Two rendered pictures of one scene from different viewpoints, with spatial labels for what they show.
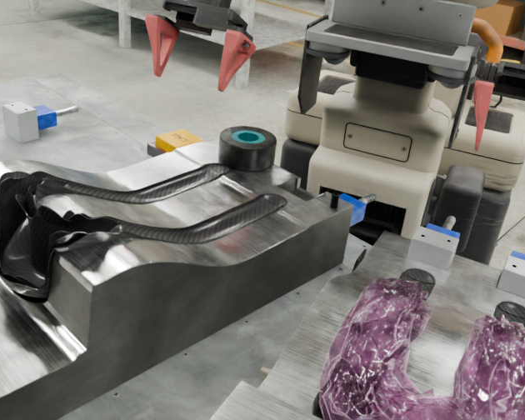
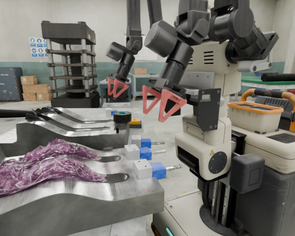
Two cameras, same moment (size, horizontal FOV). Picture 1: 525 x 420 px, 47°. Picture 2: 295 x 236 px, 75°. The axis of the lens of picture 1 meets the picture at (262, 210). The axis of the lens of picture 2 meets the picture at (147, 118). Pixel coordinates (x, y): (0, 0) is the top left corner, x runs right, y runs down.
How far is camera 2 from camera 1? 0.71 m
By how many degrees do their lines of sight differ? 45
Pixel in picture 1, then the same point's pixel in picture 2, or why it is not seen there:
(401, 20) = (193, 81)
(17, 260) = not seen: hidden behind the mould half
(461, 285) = (122, 164)
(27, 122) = (107, 112)
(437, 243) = (128, 148)
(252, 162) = (116, 119)
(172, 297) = (42, 137)
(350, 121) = (187, 121)
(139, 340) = (33, 146)
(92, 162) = not seen: hidden behind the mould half
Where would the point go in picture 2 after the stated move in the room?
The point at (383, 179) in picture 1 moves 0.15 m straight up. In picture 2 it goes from (191, 144) to (193, 111)
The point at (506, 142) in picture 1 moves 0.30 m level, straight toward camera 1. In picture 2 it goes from (280, 146) to (223, 158)
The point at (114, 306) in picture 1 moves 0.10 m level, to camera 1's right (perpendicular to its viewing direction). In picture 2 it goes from (23, 131) to (31, 139)
